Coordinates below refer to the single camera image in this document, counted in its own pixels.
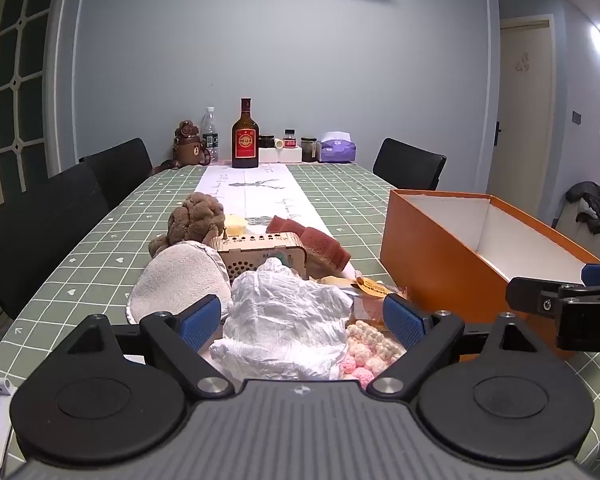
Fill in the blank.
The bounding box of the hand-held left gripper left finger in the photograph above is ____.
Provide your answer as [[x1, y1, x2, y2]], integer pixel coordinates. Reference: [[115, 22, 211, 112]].
[[45, 294, 234, 397]]

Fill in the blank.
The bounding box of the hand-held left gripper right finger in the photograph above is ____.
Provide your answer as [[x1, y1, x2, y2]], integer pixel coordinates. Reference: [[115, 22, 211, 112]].
[[367, 294, 563, 397]]

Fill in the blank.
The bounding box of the pink and cream crochet piece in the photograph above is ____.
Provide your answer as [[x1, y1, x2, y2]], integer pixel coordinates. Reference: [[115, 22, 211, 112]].
[[340, 320, 406, 388]]

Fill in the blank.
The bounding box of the white oval cloth mitt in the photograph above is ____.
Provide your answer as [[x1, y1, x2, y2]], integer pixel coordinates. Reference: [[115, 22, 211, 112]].
[[126, 241, 233, 325]]

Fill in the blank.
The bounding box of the orange cardboard box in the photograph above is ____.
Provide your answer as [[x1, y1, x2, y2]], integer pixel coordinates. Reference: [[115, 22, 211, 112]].
[[380, 189, 600, 361]]

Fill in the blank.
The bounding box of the clear plastic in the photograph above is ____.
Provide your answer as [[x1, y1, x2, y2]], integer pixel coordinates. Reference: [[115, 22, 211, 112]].
[[209, 258, 355, 381]]

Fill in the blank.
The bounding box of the brown plush toy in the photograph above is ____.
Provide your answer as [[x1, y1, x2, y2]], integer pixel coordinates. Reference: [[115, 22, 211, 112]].
[[148, 192, 227, 261]]

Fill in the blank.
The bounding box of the red sponge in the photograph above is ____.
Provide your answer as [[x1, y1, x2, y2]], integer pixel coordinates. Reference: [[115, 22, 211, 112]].
[[266, 215, 352, 268]]

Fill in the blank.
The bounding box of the light sofa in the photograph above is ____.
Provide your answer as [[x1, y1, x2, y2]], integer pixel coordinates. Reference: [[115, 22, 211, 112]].
[[555, 200, 600, 266]]

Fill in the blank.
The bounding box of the dark jacket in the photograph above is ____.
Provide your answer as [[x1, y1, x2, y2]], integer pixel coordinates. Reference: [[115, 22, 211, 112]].
[[565, 181, 600, 235]]

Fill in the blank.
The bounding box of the wooden radio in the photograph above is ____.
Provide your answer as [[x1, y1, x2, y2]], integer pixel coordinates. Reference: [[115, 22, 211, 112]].
[[211, 230, 308, 281]]

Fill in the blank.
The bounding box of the green checked tablecloth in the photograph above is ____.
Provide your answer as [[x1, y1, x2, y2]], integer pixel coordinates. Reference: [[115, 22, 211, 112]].
[[0, 162, 600, 471]]

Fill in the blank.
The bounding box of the white printed table runner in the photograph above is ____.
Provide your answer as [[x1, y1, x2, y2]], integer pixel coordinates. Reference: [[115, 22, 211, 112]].
[[195, 162, 361, 281]]

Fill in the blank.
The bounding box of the black chair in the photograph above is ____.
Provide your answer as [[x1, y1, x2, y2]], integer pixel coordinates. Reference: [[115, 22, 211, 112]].
[[79, 138, 153, 211], [373, 138, 447, 191], [0, 162, 111, 321]]

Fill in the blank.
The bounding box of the brown bear-shaped bottle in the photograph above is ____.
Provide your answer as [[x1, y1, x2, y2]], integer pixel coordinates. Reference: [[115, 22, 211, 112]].
[[150, 120, 211, 176]]

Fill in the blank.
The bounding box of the plain cream door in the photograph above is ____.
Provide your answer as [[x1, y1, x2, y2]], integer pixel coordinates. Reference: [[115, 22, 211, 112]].
[[487, 19, 556, 206]]

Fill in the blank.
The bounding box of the clear plastic water bottle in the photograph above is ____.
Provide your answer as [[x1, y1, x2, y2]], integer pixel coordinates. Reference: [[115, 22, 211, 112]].
[[201, 106, 219, 163]]

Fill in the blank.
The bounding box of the brown glass bottle red label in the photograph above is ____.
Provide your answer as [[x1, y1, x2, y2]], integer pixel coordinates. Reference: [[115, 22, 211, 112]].
[[231, 98, 260, 169]]

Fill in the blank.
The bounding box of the purple tissue pack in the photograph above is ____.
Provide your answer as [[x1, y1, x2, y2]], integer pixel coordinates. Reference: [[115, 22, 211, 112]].
[[320, 131, 357, 163]]

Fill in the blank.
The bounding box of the glass panel door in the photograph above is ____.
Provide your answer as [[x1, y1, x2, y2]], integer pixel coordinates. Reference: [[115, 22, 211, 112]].
[[0, 0, 61, 206]]

